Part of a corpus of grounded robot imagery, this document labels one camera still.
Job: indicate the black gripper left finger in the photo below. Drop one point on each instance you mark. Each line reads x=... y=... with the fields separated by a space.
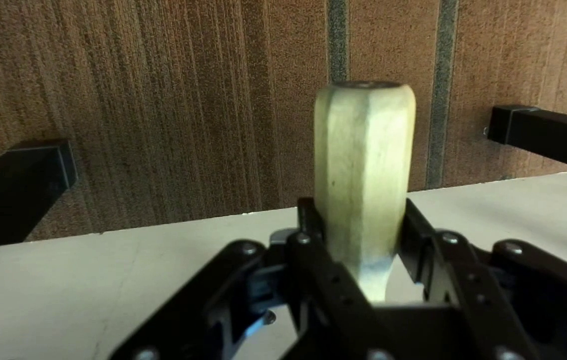
x=328 y=310

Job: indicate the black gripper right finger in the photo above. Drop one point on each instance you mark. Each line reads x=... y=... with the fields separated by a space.
x=450 y=270

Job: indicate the wooden foosball rod handle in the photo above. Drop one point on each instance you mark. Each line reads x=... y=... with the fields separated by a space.
x=362 y=164

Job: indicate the black table leg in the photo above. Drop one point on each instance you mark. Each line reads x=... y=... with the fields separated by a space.
x=32 y=179
x=529 y=128

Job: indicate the foosball table cabinet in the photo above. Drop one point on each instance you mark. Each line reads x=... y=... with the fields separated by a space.
x=76 y=298

